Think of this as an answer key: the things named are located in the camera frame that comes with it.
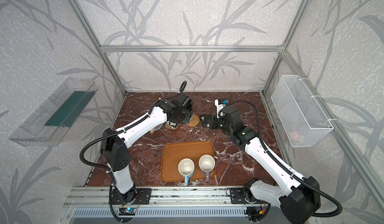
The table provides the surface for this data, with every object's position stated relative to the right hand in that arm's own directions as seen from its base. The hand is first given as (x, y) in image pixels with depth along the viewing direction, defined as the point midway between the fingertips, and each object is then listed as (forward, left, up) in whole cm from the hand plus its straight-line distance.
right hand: (207, 112), depth 76 cm
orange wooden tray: (-11, +21, -26) cm, 35 cm away
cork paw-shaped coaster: (+2, +22, -19) cm, 29 cm away
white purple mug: (-18, 0, -24) cm, 30 cm away
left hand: (+4, +10, -8) cm, 14 cm away
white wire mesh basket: (-10, -39, +9) cm, 42 cm away
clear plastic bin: (-11, +68, +8) cm, 69 cm away
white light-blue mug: (-20, +12, -24) cm, 34 cm away
